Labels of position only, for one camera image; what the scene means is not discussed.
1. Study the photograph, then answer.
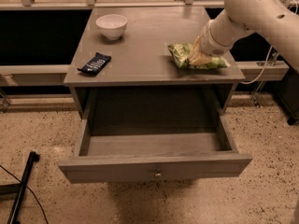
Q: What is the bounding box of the green jalapeno chip bag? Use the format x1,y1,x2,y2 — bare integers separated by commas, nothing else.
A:
167,43,229,70

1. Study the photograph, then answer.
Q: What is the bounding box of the thin black cable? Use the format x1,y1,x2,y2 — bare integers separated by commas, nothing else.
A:
0,164,50,224

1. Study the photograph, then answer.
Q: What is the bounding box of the open grey top drawer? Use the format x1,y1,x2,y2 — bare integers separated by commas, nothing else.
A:
57,89,253,185

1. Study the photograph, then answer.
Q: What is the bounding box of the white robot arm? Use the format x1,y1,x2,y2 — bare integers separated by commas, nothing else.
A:
189,0,299,70

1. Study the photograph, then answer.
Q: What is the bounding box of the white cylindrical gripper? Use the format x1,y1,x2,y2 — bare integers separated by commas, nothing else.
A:
188,20,232,65

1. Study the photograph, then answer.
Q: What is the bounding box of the white ceramic bowl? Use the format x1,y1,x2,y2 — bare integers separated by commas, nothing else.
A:
95,14,128,40

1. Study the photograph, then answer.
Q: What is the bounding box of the dark blue snack bar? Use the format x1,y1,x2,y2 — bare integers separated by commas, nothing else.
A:
78,52,111,76

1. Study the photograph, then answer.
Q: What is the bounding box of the brass drawer knob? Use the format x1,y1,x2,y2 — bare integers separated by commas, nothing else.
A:
154,169,163,179

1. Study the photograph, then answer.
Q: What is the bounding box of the grey wooden cabinet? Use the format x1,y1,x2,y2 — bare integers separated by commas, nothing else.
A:
64,7,244,112

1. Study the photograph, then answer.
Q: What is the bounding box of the metal railing frame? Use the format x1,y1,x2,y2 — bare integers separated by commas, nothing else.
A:
0,0,299,113

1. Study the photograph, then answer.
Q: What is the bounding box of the black metal stand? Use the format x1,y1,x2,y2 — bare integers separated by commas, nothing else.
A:
0,151,39,224

